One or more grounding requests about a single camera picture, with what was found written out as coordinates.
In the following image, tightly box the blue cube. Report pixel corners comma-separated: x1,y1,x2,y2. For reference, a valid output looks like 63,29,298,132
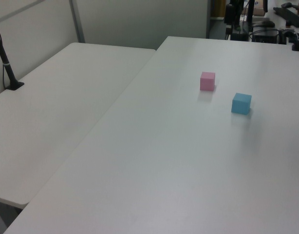
231,92,252,115

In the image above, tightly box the black equipment box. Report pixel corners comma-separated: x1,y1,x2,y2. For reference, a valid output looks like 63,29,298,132
252,34,280,45

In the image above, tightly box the black keyboard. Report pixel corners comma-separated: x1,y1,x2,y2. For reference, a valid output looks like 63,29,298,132
273,6,299,28

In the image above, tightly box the grey metal partition post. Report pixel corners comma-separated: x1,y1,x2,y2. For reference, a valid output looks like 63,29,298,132
68,0,86,43

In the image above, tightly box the black camera stand pole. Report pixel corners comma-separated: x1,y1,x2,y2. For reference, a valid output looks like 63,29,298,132
0,19,25,91

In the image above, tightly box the black table clamp mount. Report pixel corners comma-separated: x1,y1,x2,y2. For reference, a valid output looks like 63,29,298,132
278,22,299,52

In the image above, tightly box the black monitor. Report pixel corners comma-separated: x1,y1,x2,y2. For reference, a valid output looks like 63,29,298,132
224,3,238,25

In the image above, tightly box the pink cube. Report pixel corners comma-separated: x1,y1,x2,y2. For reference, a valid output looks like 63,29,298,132
200,71,216,92

